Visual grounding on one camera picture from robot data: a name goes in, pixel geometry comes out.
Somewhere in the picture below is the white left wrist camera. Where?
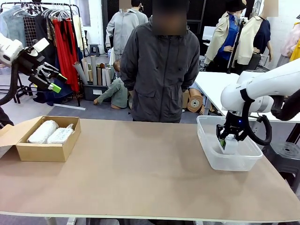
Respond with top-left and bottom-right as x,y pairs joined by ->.
31,37 -> 51,53

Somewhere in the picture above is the mannequin in grey hoodie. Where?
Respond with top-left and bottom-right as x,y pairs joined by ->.
105,0 -> 149,60

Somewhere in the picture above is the metal strip on floor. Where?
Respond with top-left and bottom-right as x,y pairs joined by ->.
53,103 -> 87,111

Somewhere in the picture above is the plaid dark garment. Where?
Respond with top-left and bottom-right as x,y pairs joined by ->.
23,15 -> 38,47

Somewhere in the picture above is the clear plastic container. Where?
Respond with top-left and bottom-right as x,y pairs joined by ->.
196,115 -> 264,172

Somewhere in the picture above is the slanted grey paper roll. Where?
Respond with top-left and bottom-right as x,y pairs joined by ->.
72,61 -> 89,85

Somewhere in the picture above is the bubble-wrapped plain white clock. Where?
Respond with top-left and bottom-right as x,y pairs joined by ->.
26,120 -> 60,144

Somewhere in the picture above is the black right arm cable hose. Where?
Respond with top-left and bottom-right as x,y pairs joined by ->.
240,89 -> 300,146

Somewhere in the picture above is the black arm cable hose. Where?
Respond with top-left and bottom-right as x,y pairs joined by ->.
0,60 -> 21,106
240,89 -> 300,146

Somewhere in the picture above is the mannequin in cream jacket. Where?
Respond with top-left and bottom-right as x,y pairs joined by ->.
236,0 -> 274,69

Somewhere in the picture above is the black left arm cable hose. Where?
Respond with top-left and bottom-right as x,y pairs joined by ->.
0,60 -> 21,106

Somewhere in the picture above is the grey step stool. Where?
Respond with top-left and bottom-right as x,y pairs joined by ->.
89,43 -> 101,57

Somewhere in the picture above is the tall grey paper roll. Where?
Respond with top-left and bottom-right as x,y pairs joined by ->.
90,54 -> 98,86

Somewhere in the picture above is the grey-blue fuzzy garment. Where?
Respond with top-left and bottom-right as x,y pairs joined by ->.
0,5 -> 27,47

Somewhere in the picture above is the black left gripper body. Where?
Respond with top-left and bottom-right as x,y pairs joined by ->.
17,50 -> 46,80

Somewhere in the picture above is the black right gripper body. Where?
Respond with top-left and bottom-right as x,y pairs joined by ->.
221,112 -> 246,135

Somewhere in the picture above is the white background table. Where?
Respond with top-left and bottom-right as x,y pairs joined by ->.
194,71 -> 300,124

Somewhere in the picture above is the brown kraft paper roll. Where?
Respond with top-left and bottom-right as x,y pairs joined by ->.
186,89 -> 205,115

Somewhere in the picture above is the open brown cardboard box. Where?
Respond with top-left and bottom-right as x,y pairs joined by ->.
0,115 -> 82,163

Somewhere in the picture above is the pink and yellow garment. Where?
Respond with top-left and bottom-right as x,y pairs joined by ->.
280,21 -> 300,63

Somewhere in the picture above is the mannequin in beige coat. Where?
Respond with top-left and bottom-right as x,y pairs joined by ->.
203,0 -> 247,66

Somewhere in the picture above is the black clothes rack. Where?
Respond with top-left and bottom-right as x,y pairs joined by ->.
0,2 -> 82,107

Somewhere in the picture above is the bubble-wrapped clock with printed label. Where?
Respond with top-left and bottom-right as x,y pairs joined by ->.
46,124 -> 76,144

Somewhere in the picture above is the black bin of rolls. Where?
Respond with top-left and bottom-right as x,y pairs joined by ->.
82,82 -> 111,101

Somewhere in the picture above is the floor mannequin in green top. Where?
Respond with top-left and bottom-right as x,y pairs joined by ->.
93,58 -> 134,110

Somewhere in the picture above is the person in dark grey jacket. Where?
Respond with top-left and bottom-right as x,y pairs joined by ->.
120,0 -> 201,124

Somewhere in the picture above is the black plastic stool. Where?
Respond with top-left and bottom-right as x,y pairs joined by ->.
261,140 -> 300,187

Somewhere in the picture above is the unwrapped white clock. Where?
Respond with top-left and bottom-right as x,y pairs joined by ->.
218,134 -> 239,156

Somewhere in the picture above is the red dress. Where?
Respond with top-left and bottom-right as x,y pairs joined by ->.
52,18 -> 81,92

